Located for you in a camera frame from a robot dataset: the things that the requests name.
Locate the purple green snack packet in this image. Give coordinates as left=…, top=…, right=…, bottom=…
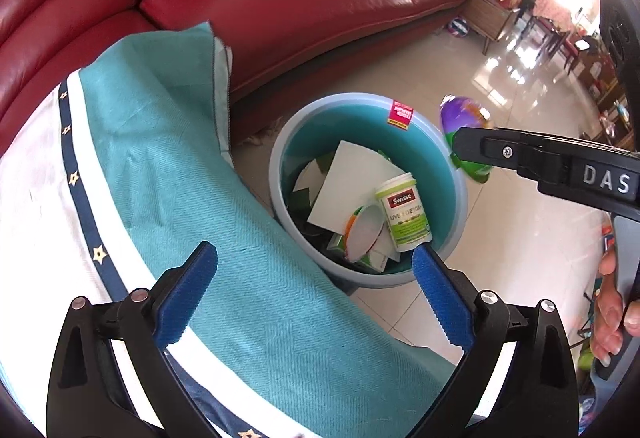
left=439, top=94, right=493, bottom=184

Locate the dining table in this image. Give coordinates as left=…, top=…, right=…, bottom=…
left=520, top=0, right=591, bottom=69

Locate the orange rimmed plastic cup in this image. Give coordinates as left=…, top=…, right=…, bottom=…
left=342, top=205, right=388, bottom=264

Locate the white supplement bottle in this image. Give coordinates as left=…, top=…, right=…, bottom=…
left=375, top=172, right=433, bottom=253

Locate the teal white printed tablecloth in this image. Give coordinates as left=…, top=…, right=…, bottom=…
left=0, top=20, right=461, bottom=438

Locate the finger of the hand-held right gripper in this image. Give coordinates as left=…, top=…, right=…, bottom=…
left=445, top=127, right=561, bottom=184

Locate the wooden side table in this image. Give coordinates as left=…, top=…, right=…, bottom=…
left=462, top=0, right=526, bottom=54

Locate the blue plastic bucket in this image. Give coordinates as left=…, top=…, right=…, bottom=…
left=268, top=92, right=468, bottom=289

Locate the dark red leather sofa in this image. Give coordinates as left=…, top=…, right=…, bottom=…
left=0, top=0, right=478, bottom=154

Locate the person's right hand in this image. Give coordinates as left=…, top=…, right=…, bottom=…
left=590, top=248, right=640, bottom=366

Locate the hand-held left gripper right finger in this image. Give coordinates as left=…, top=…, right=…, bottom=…
left=412, top=245, right=581, bottom=438

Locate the green cardboard box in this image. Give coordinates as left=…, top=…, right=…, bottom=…
left=307, top=140, right=396, bottom=234

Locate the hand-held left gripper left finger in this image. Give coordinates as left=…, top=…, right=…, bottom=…
left=47, top=240, right=221, bottom=438

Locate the green white carton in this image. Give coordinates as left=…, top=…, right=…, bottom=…
left=327, top=233, right=401, bottom=274

